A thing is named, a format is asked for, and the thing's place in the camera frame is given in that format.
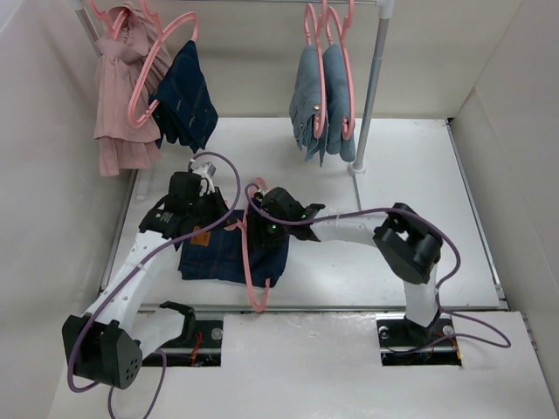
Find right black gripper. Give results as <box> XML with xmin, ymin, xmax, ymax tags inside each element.
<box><xmin>245</xmin><ymin>210</ymin><xmax>291</xmax><ymax>252</ymax></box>

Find dark blue denim trousers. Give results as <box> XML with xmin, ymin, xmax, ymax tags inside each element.
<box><xmin>178</xmin><ymin>228</ymin><xmax>289</xmax><ymax>288</ymax></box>

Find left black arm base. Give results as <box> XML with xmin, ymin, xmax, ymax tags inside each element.
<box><xmin>162</xmin><ymin>319</ymin><xmax>224</xmax><ymax>367</ymax></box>

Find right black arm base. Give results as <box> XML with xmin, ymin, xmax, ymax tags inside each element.
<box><xmin>376</xmin><ymin>317</ymin><xmax>462</xmax><ymax>367</ymax></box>

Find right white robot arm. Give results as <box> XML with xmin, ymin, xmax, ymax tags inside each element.
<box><xmin>246</xmin><ymin>187</ymin><xmax>443</xmax><ymax>344</ymax></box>

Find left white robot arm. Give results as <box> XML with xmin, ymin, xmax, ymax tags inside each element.
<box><xmin>62</xmin><ymin>163</ymin><xmax>228</xmax><ymax>389</ymax></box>

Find pink hanger left jeans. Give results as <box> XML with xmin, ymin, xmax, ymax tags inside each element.
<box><xmin>303</xmin><ymin>0</ymin><xmax>328</xmax><ymax>139</ymax></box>

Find pink hanger jeans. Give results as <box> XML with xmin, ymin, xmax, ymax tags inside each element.
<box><xmin>325</xmin><ymin>0</ymin><xmax>355</xmax><ymax>141</ymax></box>
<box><xmin>303</xmin><ymin>0</ymin><xmax>328</xmax><ymax>139</ymax></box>

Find pink hanger right jeans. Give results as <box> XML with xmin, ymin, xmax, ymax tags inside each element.
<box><xmin>325</xmin><ymin>0</ymin><xmax>355</xmax><ymax>141</ymax></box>

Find pink hanger with shorts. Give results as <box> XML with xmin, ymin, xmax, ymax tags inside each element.
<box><xmin>127</xmin><ymin>0</ymin><xmax>201</xmax><ymax>128</ymax></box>

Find pink hanger with skirt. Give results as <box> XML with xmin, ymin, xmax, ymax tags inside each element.
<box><xmin>88</xmin><ymin>0</ymin><xmax>134</xmax><ymax>46</ymax></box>

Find hanging dark denim shorts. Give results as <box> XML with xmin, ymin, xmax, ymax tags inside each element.
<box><xmin>149</xmin><ymin>40</ymin><xmax>218</xmax><ymax>153</ymax></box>

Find light blue jeans left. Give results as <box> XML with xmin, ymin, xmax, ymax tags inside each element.
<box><xmin>289</xmin><ymin>45</ymin><xmax>328</xmax><ymax>165</ymax></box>

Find light blue jeans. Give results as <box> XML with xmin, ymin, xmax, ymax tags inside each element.
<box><xmin>289</xmin><ymin>45</ymin><xmax>328</xmax><ymax>165</ymax></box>
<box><xmin>323</xmin><ymin>44</ymin><xmax>355</xmax><ymax>162</ymax></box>

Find light blue jeans right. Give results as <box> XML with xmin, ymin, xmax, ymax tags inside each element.
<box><xmin>323</xmin><ymin>44</ymin><xmax>355</xmax><ymax>162</ymax></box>

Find pink pleated skirt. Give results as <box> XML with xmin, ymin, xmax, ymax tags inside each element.
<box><xmin>93</xmin><ymin>1</ymin><xmax>161</xmax><ymax>176</ymax></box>

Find metal clothes rack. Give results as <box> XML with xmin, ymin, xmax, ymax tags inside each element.
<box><xmin>70</xmin><ymin>1</ymin><xmax>395</xmax><ymax>210</ymax></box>

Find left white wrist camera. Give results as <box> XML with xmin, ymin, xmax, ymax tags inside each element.
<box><xmin>188</xmin><ymin>159</ymin><xmax>217</xmax><ymax>196</ymax></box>

